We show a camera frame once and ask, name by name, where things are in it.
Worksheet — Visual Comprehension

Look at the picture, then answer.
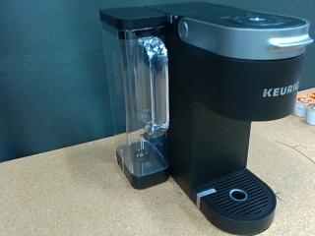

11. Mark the black Keurig coffee machine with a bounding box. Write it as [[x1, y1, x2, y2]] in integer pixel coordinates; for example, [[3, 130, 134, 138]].
[[147, 2, 315, 236]]

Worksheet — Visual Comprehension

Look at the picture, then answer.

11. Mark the clear water tank black lid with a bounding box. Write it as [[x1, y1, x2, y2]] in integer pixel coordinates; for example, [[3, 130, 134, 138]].
[[98, 6, 172, 191]]

